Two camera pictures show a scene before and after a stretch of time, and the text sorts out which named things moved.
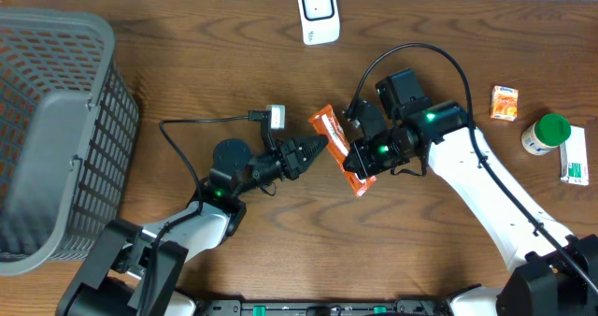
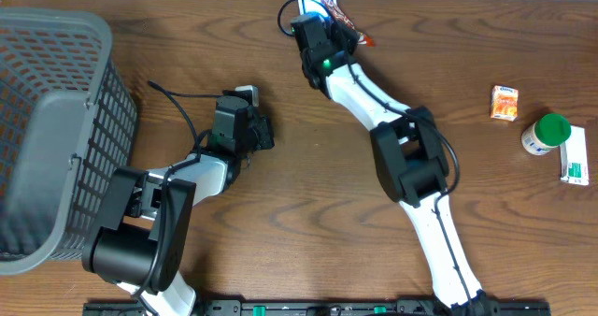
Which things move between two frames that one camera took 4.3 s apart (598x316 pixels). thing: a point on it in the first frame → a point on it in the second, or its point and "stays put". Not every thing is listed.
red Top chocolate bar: (328, 124) → (362, 37)
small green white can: (546, 134) stays put
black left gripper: (287, 157) → (263, 125)
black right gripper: (365, 165) → (346, 32)
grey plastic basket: (68, 122) stays put
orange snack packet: (504, 103) stays put
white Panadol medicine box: (573, 158) stays put
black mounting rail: (327, 308) stays put
